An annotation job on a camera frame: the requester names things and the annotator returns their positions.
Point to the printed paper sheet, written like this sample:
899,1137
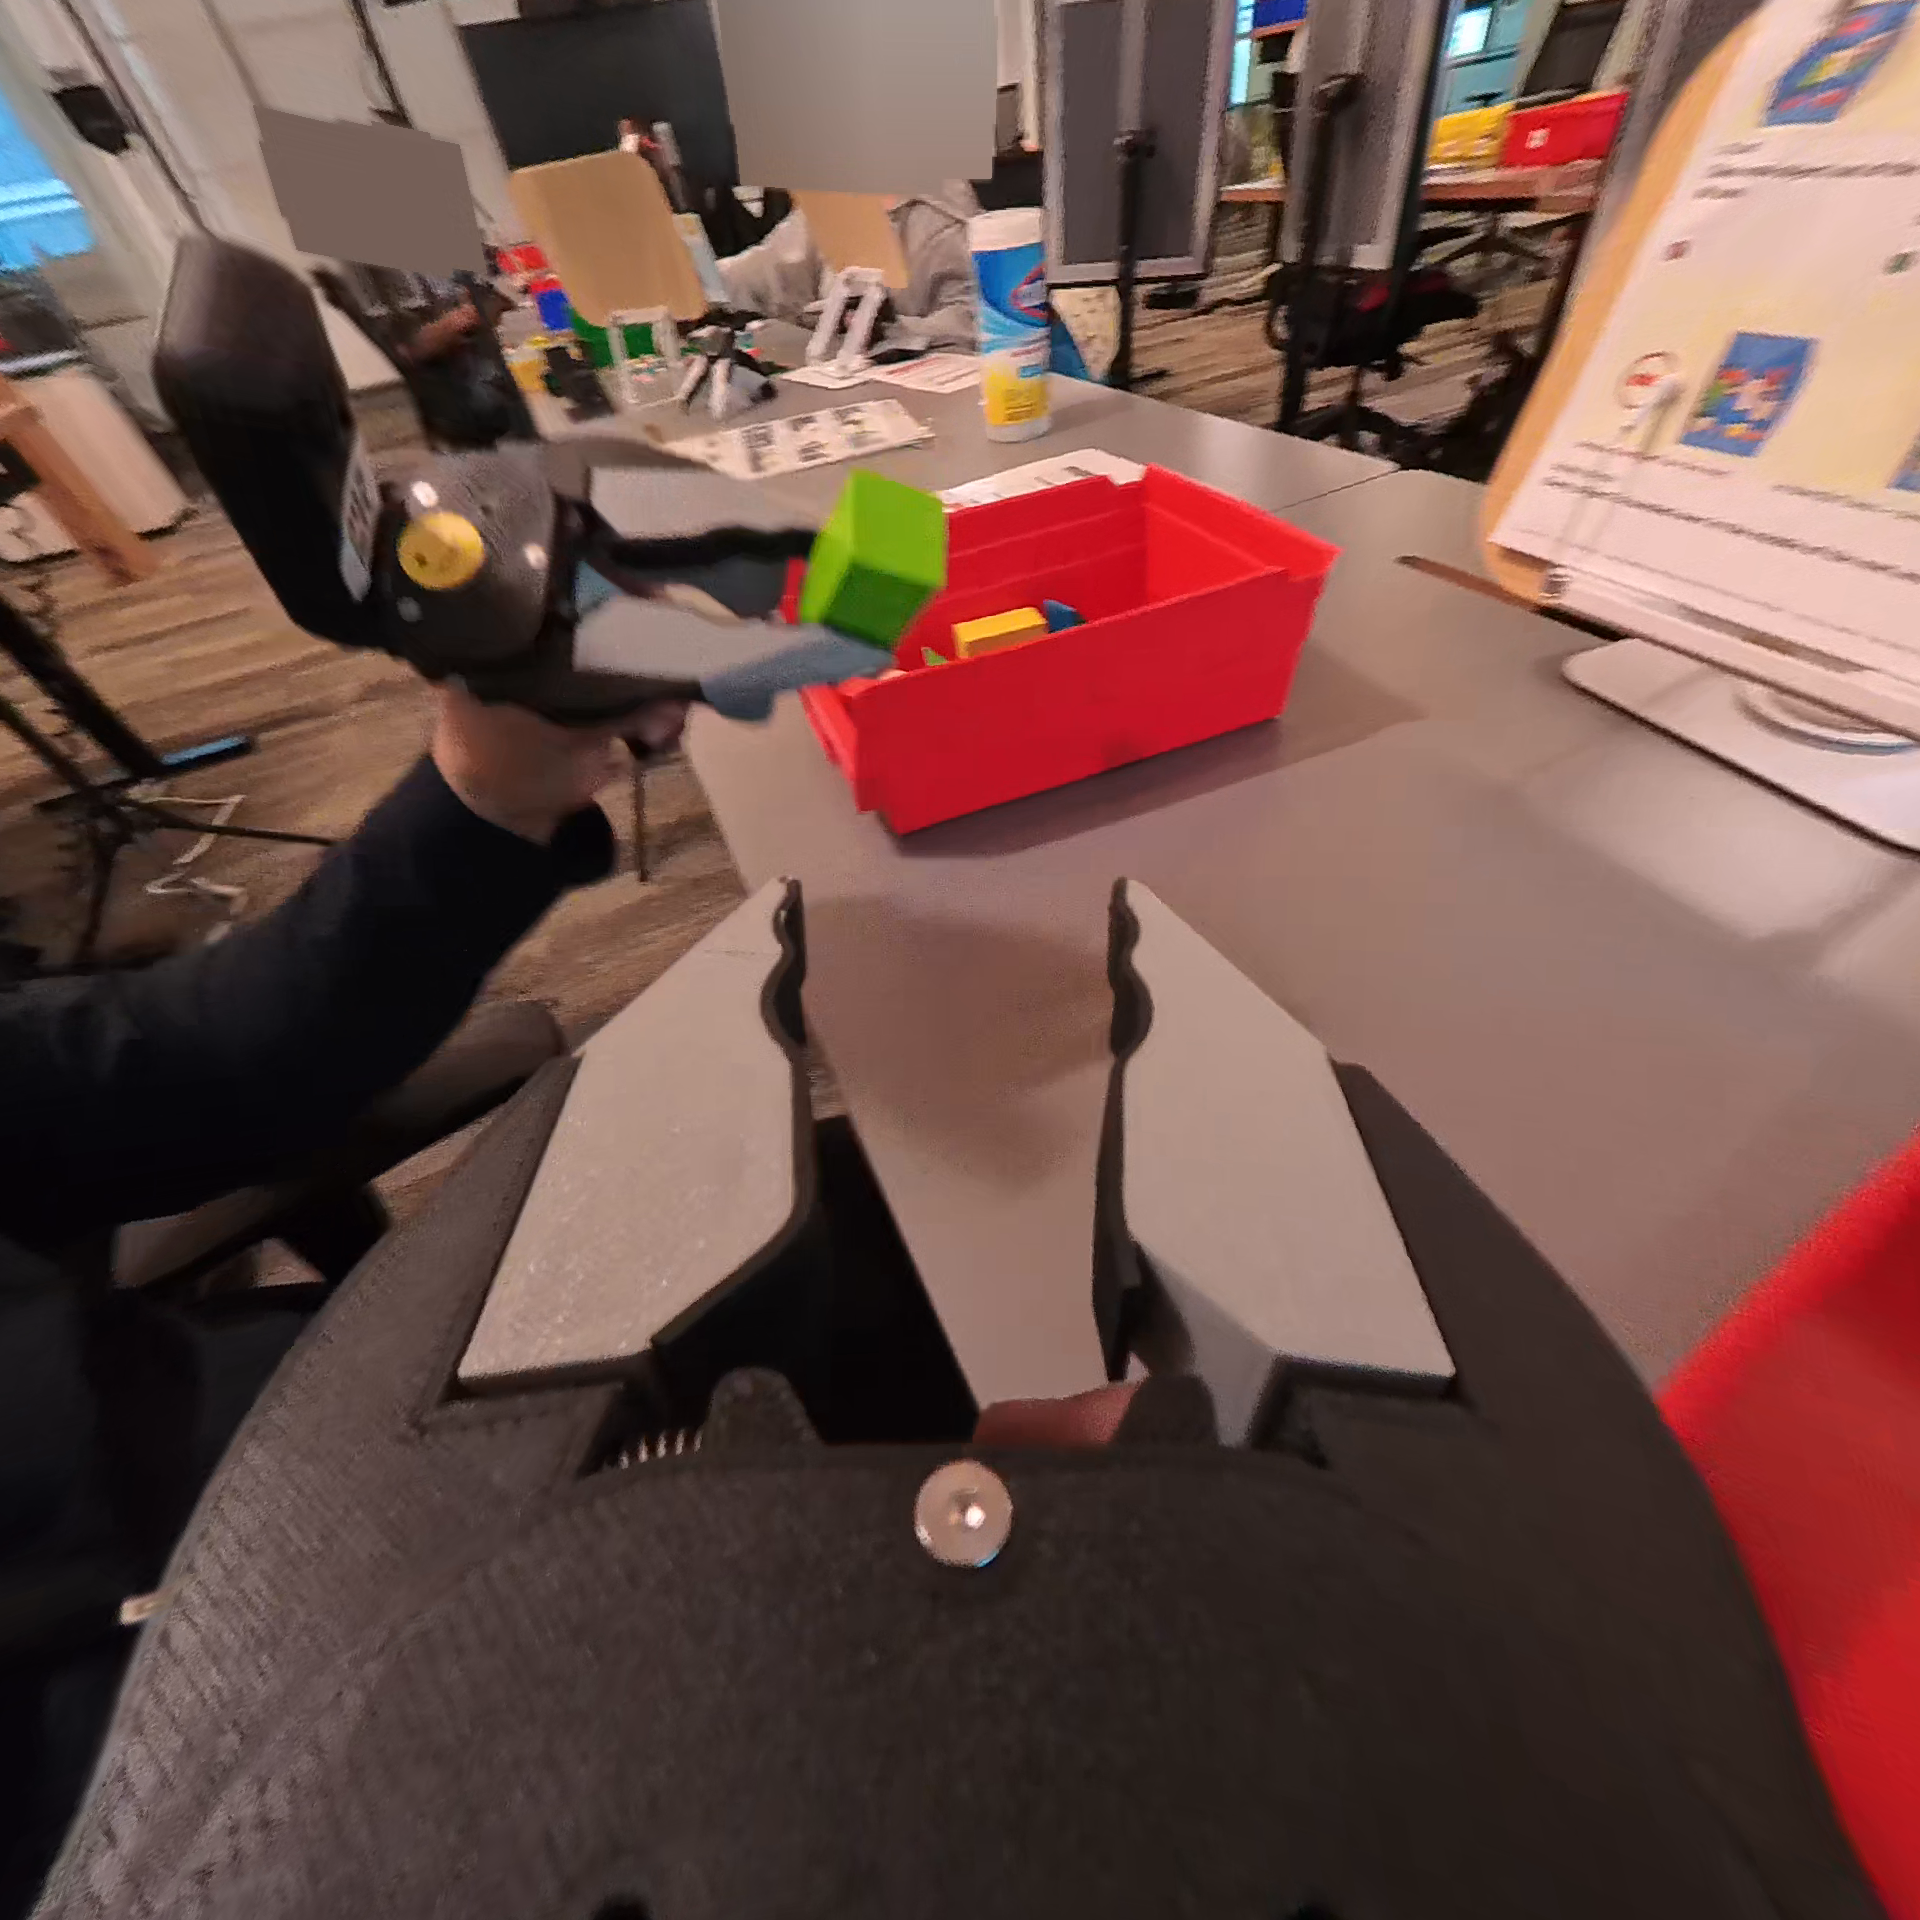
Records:
1035,477
811,439
900,372

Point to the person's left hand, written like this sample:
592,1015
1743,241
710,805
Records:
524,772

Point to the lime green wooden cube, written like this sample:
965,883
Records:
870,578

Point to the large yellow wooden block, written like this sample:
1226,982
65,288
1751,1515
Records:
999,633

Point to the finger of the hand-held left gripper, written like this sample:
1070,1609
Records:
704,653
675,503

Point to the white wipes canister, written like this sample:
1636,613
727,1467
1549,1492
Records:
1008,314

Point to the red plastic bin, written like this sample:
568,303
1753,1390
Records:
1080,721
1815,1501

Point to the grey panel on black stand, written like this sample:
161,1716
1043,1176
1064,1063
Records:
1365,134
1132,134

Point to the black monitor screen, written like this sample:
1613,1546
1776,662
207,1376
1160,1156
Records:
601,90

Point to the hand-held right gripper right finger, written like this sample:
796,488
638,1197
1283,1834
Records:
1245,1184

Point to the small white stand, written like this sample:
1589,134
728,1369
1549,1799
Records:
844,314

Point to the person's left forearm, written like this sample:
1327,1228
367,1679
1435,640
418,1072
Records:
271,990

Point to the wooden sign board with paper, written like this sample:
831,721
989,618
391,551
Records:
1725,374

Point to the small yellow storage bin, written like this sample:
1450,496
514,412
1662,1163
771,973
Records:
1470,134

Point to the small red storage bin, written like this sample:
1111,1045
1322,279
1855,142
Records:
1562,132

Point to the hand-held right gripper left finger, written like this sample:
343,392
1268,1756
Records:
661,1184

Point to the light wooden board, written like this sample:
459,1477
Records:
601,232

